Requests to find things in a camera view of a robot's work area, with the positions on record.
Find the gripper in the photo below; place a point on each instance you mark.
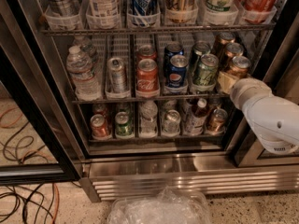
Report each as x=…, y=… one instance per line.
x=242, y=91

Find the orange soda can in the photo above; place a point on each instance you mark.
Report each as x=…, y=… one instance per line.
x=239, y=66
x=221, y=40
x=231, y=49

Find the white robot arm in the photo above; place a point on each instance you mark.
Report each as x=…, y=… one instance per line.
x=274, y=120

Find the front green soda can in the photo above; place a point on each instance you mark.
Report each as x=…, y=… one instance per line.
x=205, y=70

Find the green soda can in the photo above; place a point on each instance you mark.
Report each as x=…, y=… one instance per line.
x=205, y=70
x=199, y=49

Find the rear green soda can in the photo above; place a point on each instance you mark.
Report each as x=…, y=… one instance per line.
x=199, y=49

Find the bottom shelf orange can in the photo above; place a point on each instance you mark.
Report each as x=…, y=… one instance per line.
x=216, y=121

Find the bottom shelf brown bottle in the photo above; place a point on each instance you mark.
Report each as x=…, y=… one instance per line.
x=196, y=119

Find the shelf brown bottle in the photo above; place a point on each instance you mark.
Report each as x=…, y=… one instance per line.
x=196, y=119
x=179, y=11

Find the front blue Pepsi can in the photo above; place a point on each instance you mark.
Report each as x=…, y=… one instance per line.
x=176, y=71

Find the blue pepsi can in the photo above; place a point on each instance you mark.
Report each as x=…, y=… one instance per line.
x=176, y=71
x=171, y=49

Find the right glass fridge door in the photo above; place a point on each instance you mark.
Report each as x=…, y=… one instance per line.
x=283, y=79

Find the glass fridge door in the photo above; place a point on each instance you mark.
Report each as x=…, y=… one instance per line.
x=32, y=71
x=283, y=79

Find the rear blue Pepsi can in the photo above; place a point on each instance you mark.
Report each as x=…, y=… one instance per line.
x=171, y=49

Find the bottom shelf silver can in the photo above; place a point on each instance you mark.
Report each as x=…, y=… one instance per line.
x=171, y=122

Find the front red Coca-Cola can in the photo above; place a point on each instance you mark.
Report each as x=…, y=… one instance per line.
x=147, y=75

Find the red coca-cola can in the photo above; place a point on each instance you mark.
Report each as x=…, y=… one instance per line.
x=146, y=51
x=147, y=75

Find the rear red Coca-Cola can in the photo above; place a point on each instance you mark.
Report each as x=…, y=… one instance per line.
x=146, y=51

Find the top shelf red Coca-Cola bottle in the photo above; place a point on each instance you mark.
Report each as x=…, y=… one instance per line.
x=256, y=11

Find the bottom shelf water bottle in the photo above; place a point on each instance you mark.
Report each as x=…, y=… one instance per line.
x=148, y=112

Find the top shelf brown bottle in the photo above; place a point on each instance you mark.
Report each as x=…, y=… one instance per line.
x=179, y=11

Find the silver soda can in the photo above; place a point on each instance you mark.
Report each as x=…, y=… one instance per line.
x=117, y=74

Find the bottom shelf green can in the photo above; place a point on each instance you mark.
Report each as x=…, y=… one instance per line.
x=123, y=126

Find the top shelf blue can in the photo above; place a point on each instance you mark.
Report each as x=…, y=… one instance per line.
x=143, y=11

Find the bottom shelf red can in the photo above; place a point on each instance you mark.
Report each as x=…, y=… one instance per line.
x=99, y=126

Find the top shelf white labelled bottle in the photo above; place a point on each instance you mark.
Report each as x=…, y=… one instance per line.
x=106, y=12

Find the stainless steel fridge base grille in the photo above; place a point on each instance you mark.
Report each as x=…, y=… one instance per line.
x=108, y=179

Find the left glass fridge door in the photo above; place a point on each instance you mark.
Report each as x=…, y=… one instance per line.
x=32, y=71

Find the clear plastic bag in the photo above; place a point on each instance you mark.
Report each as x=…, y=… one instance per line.
x=170, y=206

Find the rear clear water bottle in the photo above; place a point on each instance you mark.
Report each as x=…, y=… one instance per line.
x=87, y=46

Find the clear water bottle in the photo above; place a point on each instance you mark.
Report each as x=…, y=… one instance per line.
x=83, y=74
x=87, y=46

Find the front clear water bottle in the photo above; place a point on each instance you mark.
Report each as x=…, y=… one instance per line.
x=83, y=74

